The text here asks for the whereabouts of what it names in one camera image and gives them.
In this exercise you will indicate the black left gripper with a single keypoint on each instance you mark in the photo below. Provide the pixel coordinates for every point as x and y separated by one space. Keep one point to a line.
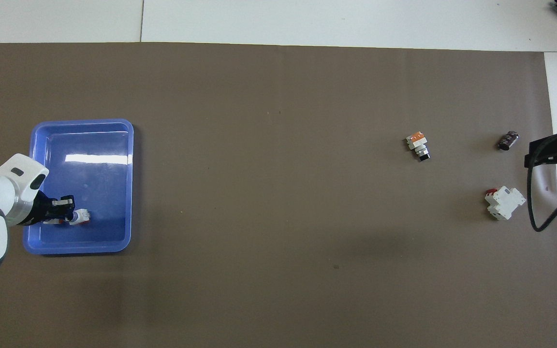
41 210

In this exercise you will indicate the orange white selector switch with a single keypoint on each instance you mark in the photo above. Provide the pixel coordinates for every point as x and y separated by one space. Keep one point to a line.
53 222
81 216
417 143

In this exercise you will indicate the small dark brown component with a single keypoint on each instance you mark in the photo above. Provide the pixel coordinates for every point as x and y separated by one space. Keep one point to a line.
506 140

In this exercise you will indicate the blue plastic tray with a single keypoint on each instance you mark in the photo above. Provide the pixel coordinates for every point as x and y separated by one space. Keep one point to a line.
99 169

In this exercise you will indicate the white red circuit breaker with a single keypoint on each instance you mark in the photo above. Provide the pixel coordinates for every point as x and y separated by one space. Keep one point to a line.
503 200

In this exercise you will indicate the brown paper table mat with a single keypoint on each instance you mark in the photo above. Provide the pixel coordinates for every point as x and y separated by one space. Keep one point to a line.
269 193

